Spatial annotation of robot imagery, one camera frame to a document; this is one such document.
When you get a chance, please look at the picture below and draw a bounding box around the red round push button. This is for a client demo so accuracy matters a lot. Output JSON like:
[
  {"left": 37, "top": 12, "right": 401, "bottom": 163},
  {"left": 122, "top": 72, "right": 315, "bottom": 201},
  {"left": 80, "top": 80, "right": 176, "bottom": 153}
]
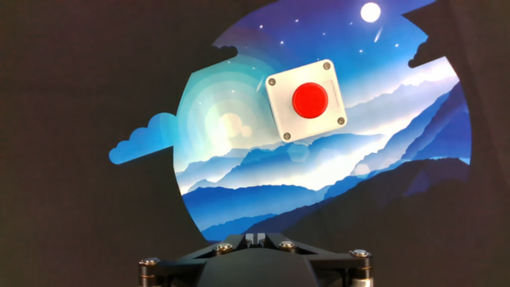
[{"left": 292, "top": 82, "right": 330, "bottom": 120}]

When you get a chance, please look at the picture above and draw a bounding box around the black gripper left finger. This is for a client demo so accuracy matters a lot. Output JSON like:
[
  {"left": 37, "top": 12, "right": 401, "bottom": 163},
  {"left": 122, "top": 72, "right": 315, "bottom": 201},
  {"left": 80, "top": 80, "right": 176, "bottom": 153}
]
[{"left": 138, "top": 233, "right": 257, "bottom": 287}]

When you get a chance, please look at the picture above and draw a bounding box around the grey push button box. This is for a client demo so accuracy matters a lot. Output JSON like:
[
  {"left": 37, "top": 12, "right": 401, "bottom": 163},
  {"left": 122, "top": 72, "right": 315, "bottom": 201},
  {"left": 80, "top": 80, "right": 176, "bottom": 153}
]
[{"left": 265, "top": 58, "right": 348, "bottom": 144}]

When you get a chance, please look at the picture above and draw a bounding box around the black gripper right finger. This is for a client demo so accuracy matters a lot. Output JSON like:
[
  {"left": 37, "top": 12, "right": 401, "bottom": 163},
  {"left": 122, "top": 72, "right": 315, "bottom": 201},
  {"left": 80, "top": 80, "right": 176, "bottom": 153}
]
[{"left": 254, "top": 233, "right": 375, "bottom": 287}]

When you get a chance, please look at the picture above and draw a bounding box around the black t-shirt with landscape print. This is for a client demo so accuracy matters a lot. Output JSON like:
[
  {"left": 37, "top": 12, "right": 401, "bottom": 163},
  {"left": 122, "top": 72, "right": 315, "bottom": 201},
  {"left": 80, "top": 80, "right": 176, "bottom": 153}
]
[{"left": 0, "top": 0, "right": 510, "bottom": 287}]

